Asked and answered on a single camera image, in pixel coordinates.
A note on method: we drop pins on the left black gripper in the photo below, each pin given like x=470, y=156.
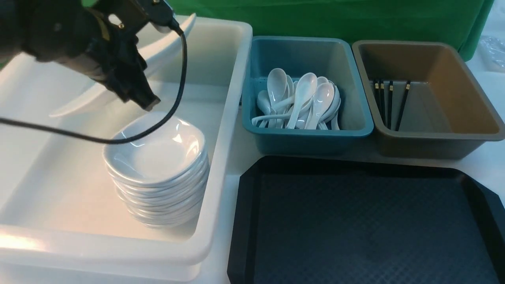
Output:
x=124, y=66

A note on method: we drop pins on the large white square plate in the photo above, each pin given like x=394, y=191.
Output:
x=92, y=96

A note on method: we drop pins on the white ceramic soup spoon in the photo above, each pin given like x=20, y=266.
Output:
x=305, y=89

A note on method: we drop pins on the black chopstick gold band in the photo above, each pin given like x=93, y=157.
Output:
x=390, y=104
x=382, y=101

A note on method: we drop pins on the small white square bowl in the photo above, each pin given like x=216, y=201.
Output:
x=159, y=157

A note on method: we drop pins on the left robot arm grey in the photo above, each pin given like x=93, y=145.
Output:
x=98, y=41

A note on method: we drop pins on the stack of white bowls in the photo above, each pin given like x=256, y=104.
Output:
x=171, y=204

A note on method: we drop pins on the white spoon upright left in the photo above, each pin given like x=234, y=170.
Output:
x=276, y=87

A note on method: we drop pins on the white spoon upright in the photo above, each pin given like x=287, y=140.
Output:
x=322, y=100
x=276, y=87

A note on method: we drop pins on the white spoon lying across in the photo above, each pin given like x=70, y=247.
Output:
x=264, y=105

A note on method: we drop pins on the large white plastic tub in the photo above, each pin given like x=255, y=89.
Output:
x=59, y=209

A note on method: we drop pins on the white spoon upright right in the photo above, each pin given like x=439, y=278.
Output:
x=322, y=100

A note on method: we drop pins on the teal plastic bin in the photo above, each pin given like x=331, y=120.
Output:
x=328, y=57

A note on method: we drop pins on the black serving tray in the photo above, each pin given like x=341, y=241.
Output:
x=317, y=221

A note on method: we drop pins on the black chopstick in bin left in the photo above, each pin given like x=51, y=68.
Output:
x=376, y=94

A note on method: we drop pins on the black chopstick in bin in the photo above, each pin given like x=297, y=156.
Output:
x=376, y=94
x=402, y=105

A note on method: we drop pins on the black chopstick in bin right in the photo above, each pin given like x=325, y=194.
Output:
x=402, y=105

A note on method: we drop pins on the brown plastic bin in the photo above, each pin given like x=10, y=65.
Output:
x=447, y=113

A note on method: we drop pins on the green backdrop cloth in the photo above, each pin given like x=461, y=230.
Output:
x=457, y=23

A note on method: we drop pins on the clear plastic bag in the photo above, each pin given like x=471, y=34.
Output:
x=492, y=50

